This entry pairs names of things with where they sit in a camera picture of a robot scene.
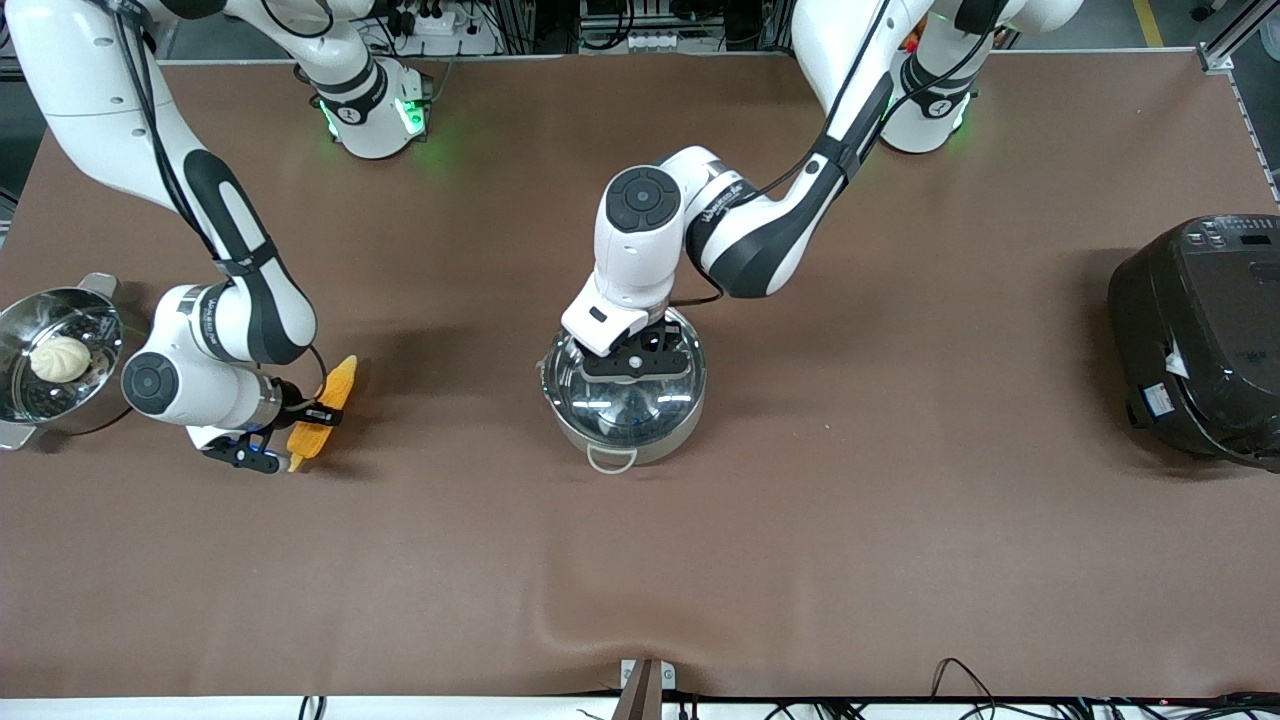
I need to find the metal table bracket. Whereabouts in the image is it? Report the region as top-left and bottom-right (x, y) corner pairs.
(612, 657), (678, 720)

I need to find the glass pot lid copper knob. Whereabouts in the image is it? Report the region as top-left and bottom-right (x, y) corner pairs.
(545, 305), (707, 442)

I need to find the stainless steel steamer pot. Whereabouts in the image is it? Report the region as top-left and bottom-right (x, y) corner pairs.
(0, 272), (153, 451)

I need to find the yellow corn cob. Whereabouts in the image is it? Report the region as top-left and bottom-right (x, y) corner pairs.
(287, 355), (359, 474)

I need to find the black rice cooker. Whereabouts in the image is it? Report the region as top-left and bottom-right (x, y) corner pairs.
(1107, 213), (1280, 471)

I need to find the perforated steel steamer basket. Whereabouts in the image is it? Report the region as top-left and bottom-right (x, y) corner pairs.
(0, 290), (124, 426)

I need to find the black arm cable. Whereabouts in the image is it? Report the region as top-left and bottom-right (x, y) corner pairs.
(668, 0), (1006, 306)
(100, 0), (346, 421)

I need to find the black floor cable loop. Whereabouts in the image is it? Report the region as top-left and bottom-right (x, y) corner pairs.
(930, 657), (1003, 703)

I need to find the aluminium frame profile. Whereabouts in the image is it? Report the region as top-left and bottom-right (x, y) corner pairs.
(1198, 0), (1280, 73)

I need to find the white steamed bun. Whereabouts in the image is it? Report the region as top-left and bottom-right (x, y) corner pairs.
(29, 335), (93, 384)

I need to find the brown table mat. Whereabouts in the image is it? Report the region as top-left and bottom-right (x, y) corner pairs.
(0, 50), (1280, 701)

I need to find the stainless steel cooking pot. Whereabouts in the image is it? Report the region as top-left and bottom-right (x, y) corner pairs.
(538, 305), (709, 475)

